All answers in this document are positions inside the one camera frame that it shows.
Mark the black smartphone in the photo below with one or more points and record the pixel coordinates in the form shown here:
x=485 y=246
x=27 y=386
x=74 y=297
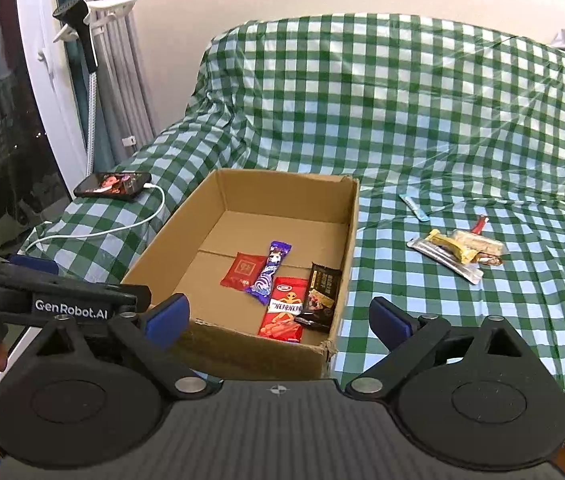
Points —
x=123 y=185

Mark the red spicy strips packet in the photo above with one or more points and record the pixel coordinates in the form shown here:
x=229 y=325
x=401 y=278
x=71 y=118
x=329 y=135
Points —
x=286 y=302

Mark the black chocolate bar packet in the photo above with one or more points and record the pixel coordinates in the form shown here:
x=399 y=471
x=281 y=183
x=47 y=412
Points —
x=320 y=298

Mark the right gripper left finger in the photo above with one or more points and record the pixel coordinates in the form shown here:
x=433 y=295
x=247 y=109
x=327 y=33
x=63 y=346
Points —
x=148 y=337

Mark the light blue stick sachet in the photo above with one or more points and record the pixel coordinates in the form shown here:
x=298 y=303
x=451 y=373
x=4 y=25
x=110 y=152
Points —
x=417 y=211

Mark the yellow snack bar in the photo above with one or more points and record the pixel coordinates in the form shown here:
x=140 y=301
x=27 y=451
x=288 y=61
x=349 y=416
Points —
x=463 y=253

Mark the white window frame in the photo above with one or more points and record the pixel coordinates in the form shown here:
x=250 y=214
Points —
x=52 y=86

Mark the green checkered sofa cover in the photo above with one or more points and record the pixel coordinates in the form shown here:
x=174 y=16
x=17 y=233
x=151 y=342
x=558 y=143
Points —
x=467 y=121

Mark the small dark red packet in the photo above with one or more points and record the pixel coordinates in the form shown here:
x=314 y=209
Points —
x=244 y=271

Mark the purple candy bar wrapper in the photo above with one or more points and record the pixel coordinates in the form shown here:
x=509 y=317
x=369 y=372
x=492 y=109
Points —
x=261 y=289

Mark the small red stick packet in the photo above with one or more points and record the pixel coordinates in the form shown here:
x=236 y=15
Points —
x=480 y=225

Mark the beige nougat snack pack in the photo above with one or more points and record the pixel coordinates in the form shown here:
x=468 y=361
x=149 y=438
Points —
x=479 y=243

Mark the brown cardboard box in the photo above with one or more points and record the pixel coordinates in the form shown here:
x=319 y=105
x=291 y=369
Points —
x=235 y=211

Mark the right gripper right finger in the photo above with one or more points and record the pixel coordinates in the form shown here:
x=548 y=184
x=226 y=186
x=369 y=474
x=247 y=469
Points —
x=411 y=342

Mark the silver foil stick pack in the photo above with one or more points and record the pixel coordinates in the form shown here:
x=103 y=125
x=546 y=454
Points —
x=470 y=272

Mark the grey curtain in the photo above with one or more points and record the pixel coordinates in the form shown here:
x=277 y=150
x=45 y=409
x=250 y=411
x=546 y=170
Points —
x=125 y=115

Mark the white window handle bracket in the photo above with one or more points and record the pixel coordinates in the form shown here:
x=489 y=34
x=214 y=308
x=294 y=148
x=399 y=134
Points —
x=97 y=14

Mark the black phone holder stand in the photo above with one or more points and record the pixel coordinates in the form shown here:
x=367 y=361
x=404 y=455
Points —
x=89 y=52

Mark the red brown candy packet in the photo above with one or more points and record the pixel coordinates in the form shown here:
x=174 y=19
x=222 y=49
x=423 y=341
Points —
x=487 y=259

